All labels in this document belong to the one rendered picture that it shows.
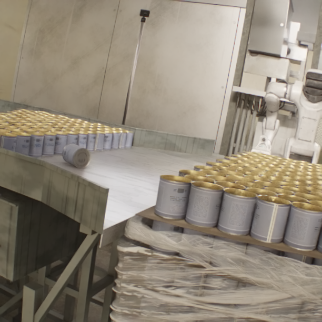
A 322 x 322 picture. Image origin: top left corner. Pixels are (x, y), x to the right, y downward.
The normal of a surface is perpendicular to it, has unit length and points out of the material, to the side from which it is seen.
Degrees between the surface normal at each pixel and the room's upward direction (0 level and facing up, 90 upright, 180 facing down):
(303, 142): 118
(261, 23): 90
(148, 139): 90
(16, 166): 90
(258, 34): 90
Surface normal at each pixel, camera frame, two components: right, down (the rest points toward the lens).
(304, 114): -0.37, 0.50
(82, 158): 0.66, 0.22
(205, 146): 0.40, 0.19
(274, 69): -0.36, 0.06
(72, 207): -0.60, -0.01
